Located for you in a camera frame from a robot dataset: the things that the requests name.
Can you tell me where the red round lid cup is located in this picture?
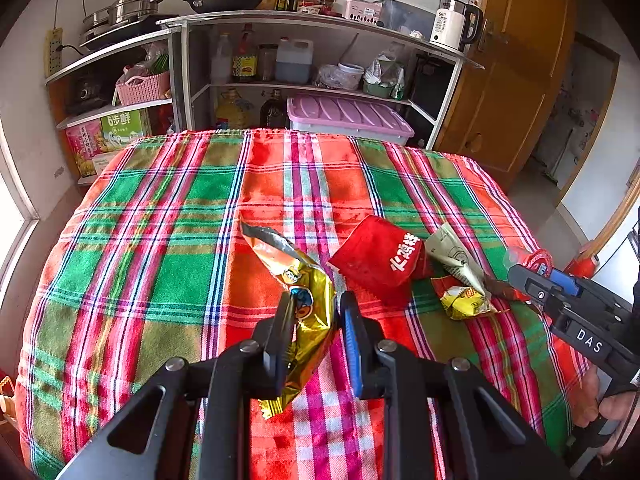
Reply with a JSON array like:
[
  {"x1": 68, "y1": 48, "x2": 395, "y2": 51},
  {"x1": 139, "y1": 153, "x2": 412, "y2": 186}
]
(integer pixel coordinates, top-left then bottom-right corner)
[{"x1": 506, "y1": 246, "x2": 553, "y2": 292}]

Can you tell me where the brown wrapper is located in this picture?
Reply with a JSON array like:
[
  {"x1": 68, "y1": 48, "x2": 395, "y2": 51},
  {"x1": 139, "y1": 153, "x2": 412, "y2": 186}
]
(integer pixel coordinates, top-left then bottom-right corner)
[{"x1": 484, "y1": 275, "x2": 527, "y2": 301}]

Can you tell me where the red snack packet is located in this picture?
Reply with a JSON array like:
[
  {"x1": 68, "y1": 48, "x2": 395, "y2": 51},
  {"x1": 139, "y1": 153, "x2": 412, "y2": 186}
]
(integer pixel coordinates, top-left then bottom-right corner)
[{"x1": 329, "y1": 216, "x2": 434, "y2": 307}]

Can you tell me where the gold snack wrapper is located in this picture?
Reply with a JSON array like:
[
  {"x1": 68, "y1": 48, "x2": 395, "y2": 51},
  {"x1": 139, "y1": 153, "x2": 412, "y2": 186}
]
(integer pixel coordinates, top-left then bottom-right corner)
[{"x1": 241, "y1": 222, "x2": 336, "y2": 419}]

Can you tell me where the person's right hand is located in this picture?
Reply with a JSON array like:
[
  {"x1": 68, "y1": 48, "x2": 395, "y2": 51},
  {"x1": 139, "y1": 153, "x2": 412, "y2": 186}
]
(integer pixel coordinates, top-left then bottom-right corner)
[{"x1": 572, "y1": 364, "x2": 639, "y2": 460}]

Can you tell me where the red dustpan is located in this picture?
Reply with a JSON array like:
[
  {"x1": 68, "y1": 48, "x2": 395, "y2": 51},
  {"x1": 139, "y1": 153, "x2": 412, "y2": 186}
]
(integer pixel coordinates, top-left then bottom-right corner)
[{"x1": 564, "y1": 252, "x2": 600, "y2": 280}]

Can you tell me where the yellow snack packet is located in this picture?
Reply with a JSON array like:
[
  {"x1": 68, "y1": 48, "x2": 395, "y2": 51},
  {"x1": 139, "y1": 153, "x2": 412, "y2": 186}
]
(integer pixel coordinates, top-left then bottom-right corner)
[{"x1": 431, "y1": 275, "x2": 497, "y2": 321}]

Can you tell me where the plaid tablecloth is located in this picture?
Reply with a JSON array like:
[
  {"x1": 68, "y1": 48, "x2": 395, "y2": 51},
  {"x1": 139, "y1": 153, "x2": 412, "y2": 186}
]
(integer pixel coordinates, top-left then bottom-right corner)
[{"x1": 15, "y1": 129, "x2": 587, "y2": 479}]

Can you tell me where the beige dumpling packet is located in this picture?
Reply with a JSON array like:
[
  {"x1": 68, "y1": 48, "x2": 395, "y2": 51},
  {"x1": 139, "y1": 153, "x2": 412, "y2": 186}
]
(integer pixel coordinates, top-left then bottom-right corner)
[{"x1": 424, "y1": 222, "x2": 489, "y2": 297}]

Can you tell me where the wooden door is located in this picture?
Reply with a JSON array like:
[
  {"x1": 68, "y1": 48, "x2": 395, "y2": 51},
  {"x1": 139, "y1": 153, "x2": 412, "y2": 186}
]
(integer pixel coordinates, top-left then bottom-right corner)
[{"x1": 435, "y1": 0, "x2": 577, "y2": 190}]

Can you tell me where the green carton box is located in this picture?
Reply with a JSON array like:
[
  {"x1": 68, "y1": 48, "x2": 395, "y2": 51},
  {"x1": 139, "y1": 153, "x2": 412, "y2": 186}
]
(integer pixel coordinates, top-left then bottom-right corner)
[{"x1": 64, "y1": 108, "x2": 154, "y2": 179}]

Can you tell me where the pink lid storage box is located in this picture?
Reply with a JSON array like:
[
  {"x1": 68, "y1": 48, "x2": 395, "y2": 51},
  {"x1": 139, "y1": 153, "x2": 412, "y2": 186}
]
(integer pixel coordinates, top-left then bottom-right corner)
[{"x1": 286, "y1": 94, "x2": 414, "y2": 145}]

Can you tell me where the white electric kettle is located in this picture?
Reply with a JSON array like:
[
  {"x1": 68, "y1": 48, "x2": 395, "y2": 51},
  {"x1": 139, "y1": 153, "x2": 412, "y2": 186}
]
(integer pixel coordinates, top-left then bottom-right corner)
[{"x1": 430, "y1": 0, "x2": 484, "y2": 51}]

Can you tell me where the pink plastic basket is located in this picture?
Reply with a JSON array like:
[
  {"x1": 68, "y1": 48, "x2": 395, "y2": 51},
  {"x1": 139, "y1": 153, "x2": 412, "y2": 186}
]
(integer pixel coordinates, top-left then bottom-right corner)
[{"x1": 116, "y1": 72, "x2": 170, "y2": 105}]

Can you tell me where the white metal shelf rack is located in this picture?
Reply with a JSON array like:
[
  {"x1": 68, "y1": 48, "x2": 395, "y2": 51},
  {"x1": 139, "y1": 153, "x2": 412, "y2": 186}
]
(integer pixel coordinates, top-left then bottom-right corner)
[{"x1": 46, "y1": 10, "x2": 470, "y2": 185}]

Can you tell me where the soy sauce bottle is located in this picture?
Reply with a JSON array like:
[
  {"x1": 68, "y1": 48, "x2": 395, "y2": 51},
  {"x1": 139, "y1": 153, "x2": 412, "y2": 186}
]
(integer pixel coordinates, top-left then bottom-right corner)
[{"x1": 232, "y1": 24, "x2": 258, "y2": 81}]

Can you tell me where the clear plastic container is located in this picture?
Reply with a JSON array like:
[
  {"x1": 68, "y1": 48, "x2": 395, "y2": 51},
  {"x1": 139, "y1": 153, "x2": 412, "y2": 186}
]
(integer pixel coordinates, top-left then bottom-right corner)
[{"x1": 378, "y1": 0, "x2": 435, "y2": 42}]

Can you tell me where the translucent oil jug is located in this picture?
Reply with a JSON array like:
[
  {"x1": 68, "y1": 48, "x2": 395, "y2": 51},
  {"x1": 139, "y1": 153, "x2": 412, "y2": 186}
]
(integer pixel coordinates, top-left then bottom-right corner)
[{"x1": 274, "y1": 38, "x2": 314, "y2": 84}]

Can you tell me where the pink utensil holder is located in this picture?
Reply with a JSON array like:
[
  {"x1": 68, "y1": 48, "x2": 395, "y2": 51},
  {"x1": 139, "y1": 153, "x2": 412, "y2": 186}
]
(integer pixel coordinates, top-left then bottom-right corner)
[{"x1": 343, "y1": 0, "x2": 382, "y2": 26}]

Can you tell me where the steel pot with lid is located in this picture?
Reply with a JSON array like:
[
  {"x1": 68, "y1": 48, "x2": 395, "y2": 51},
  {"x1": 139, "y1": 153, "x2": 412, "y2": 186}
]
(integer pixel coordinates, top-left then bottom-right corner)
[{"x1": 79, "y1": 0, "x2": 164, "y2": 44}]

